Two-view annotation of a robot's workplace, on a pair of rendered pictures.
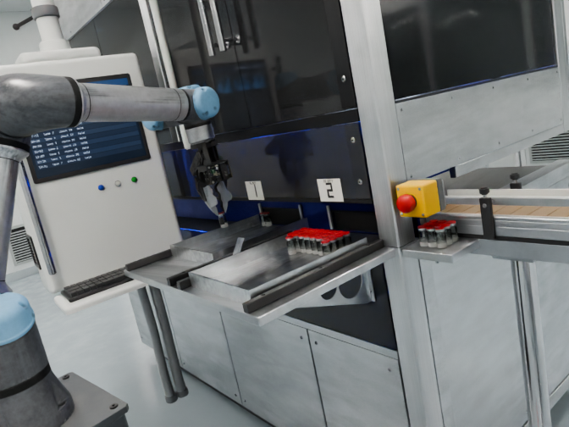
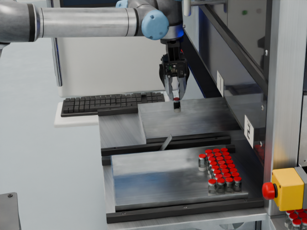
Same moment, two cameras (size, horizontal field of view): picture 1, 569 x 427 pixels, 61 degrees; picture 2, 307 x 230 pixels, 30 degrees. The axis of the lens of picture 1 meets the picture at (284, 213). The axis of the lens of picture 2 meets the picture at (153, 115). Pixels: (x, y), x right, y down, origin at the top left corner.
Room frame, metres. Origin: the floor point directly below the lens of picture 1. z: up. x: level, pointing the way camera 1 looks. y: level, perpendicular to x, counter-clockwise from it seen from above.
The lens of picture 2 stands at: (-0.08, -0.61, 1.74)
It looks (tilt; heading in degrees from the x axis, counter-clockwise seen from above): 26 degrees down; 31
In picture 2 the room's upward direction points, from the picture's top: 3 degrees counter-clockwise
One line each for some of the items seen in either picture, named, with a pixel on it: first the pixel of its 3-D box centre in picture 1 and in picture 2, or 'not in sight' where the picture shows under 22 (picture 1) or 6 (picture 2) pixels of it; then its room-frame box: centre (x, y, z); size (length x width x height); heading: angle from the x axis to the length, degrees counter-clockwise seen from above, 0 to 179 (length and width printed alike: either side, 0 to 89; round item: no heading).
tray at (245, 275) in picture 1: (278, 262); (174, 178); (1.10, 0.04, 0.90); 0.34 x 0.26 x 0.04; 126
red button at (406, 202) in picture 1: (407, 202); (271, 190); (1.01, -0.26, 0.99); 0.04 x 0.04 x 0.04; 37
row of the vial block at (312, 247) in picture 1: (312, 244); (214, 172); (1.16, -0.05, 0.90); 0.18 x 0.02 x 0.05; 36
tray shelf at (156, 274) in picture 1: (254, 258); (180, 154); (1.26, 0.10, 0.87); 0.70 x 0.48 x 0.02; 37
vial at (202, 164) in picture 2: (290, 245); (202, 162); (1.19, 0.00, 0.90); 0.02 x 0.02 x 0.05
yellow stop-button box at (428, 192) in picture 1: (420, 197); (290, 188); (1.04, -0.30, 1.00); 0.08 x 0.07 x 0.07; 127
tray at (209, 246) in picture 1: (239, 236); (193, 120); (1.44, 0.15, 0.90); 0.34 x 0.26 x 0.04; 127
